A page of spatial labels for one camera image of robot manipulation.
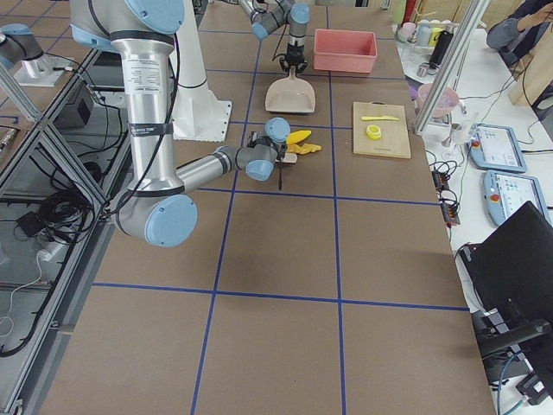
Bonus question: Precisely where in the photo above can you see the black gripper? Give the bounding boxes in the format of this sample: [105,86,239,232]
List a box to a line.
[279,43,308,74]

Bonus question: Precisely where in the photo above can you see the beige plastic dustpan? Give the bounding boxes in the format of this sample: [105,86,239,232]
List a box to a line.
[265,67,316,114]

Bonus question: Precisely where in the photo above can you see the yellow toy corn cob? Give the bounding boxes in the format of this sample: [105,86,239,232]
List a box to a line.
[286,130,312,145]

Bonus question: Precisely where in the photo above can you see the toy ginger root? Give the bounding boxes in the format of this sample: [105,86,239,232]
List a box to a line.
[287,143,322,155]

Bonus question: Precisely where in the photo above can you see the beige hand brush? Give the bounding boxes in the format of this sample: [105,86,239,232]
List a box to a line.
[276,152,297,191]

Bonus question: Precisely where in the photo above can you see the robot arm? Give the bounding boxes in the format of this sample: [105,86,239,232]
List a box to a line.
[236,1,310,74]
[70,1,290,247]

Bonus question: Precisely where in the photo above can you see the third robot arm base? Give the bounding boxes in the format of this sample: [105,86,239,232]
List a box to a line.
[1,23,68,87]

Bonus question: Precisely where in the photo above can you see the pink plastic bin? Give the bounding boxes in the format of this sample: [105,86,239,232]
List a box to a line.
[313,29,378,74]

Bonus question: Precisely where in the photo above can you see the yellow plastic knife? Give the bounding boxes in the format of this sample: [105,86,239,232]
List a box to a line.
[360,115,400,122]

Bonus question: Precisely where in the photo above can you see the yellow lemon slices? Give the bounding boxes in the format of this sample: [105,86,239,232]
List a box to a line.
[365,124,382,140]

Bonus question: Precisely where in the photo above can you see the bamboo cutting board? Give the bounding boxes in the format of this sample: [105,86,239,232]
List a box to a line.
[353,102,411,159]

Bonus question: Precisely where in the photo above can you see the metal cup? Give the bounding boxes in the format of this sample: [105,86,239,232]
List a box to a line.
[416,62,437,78]

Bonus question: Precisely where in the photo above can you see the black bottle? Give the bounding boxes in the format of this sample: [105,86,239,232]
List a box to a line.
[429,30,454,69]

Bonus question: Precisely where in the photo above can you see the pink bowl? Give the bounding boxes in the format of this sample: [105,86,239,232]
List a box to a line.
[416,83,461,118]

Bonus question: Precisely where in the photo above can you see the black power strip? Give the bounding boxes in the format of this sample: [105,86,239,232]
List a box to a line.
[431,170,461,227]

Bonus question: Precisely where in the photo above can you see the upper teach pendant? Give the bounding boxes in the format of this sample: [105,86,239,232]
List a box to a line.
[467,124,527,173]

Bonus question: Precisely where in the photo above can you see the teach pendant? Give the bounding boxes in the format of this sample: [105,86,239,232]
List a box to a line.
[467,124,527,173]
[483,170,551,226]

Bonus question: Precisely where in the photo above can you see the seated person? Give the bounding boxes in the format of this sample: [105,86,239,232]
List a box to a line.
[486,0,552,67]

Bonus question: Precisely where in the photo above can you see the grey control box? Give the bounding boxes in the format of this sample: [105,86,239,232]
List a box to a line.
[54,87,94,129]

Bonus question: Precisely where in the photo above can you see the lower teach pendant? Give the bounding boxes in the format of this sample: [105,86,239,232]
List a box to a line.
[483,170,551,226]

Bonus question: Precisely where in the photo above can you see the black laptop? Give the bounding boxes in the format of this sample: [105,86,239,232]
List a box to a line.
[461,201,552,322]

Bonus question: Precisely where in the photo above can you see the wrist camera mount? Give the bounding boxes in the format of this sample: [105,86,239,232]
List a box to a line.
[247,131,272,148]

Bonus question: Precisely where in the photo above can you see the aluminium frame post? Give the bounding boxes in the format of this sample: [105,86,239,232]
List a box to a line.
[413,0,490,136]

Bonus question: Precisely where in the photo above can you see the bundle of black cables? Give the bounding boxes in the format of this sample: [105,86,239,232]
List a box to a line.
[41,189,96,243]

